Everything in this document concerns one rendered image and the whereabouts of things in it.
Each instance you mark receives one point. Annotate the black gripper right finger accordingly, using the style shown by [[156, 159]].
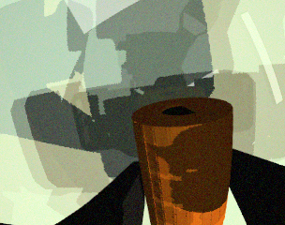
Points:
[[258, 185]]

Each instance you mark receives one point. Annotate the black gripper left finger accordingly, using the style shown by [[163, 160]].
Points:
[[120, 203]]

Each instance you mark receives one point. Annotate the orange cylindrical knob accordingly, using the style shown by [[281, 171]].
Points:
[[185, 148]]

